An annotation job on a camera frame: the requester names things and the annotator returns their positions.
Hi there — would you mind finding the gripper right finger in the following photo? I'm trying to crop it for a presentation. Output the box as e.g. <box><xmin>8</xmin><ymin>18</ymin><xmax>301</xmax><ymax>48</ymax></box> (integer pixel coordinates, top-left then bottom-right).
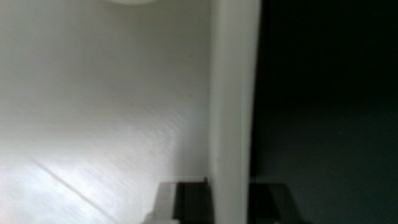
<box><xmin>249</xmin><ymin>183</ymin><xmax>312</xmax><ymax>224</ymax></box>

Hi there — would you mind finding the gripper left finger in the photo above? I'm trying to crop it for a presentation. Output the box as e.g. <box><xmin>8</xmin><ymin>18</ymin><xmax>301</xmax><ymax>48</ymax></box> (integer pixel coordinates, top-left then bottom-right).
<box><xmin>141</xmin><ymin>178</ymin><xmax>216</xmax><ymax>224</ymax></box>

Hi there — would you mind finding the white square table top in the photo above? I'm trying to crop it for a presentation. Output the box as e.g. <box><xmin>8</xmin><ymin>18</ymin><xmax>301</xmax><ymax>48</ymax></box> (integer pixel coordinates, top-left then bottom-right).
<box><xmin>0</xmin><ymin>0</ymin><xmax>262</xmax><ymax>224</ymax></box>

